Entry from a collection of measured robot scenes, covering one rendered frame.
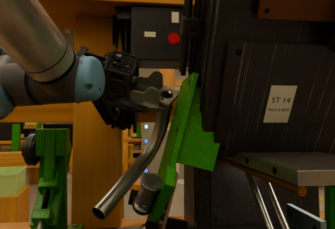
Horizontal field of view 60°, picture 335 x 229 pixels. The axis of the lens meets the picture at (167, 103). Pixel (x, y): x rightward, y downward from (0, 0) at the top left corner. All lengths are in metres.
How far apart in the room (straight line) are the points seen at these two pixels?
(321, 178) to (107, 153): 0.62
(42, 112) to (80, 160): 0.21
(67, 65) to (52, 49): 0.04
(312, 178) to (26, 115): 0.84
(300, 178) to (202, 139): 0.20
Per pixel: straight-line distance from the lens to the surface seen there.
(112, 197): 0.58
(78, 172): 0.89
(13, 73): 0.53
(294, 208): 0.57
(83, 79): 0.46
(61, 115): 0.98
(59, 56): 0.44
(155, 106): 0.59
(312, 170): 0.38
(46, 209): 0.71
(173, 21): 0.82
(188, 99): 0.50
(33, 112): 1.01
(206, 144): 0.52
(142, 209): 0.54
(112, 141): 0.87
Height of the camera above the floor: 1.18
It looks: 4 degrees up
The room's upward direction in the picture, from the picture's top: straight up
